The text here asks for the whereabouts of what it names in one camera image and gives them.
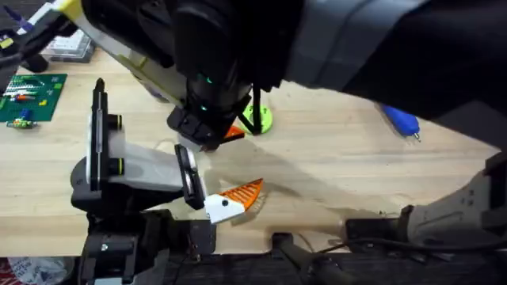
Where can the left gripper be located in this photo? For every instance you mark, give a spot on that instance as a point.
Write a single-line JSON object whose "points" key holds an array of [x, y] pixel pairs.
{"points": [[150, 170]]}

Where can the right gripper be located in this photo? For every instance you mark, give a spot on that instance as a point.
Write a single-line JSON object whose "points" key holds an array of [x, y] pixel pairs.
{"points": [[214, 99]]}

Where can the orange ribbed wedge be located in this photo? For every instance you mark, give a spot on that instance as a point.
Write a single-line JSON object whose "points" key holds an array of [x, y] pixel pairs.
{"points": [[234, 133]]}

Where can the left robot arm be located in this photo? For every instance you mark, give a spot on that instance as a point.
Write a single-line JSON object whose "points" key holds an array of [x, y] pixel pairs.
{"points": [[119, 245]]}

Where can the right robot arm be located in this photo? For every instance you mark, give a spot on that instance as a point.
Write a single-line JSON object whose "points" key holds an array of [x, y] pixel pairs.
{"points": [[356, 39]]}

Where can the blue electric screwdriver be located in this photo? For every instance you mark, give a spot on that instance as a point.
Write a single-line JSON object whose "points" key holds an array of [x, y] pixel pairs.
{"points": [[401, 120]]}

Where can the green disc with holes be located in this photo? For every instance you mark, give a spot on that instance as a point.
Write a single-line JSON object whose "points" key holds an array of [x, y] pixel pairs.
{"points": [[266, 118]]}

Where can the left wrist black upright plate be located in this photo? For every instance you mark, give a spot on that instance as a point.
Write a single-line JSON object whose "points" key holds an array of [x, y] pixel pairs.
{"points": [[99, 134]]}

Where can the clear plastic box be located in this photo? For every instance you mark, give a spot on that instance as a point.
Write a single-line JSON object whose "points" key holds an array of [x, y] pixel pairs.
{"points": [[71, 46]]}

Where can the green board with toy blocks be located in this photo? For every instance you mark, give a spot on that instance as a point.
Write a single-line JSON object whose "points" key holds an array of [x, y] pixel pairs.
{"points": [[31, 97]]}

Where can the black and white tool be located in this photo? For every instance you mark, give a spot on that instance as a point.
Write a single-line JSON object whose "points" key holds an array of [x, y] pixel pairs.
{"points": [[24, 43]]}

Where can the white plastic bag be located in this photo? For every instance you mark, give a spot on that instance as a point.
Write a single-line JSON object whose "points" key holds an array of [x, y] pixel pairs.
{"points": [[37, 271]]}

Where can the black rail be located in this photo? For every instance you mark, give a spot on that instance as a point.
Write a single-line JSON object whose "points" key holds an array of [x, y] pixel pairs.
{"points": [[396, 271]]}

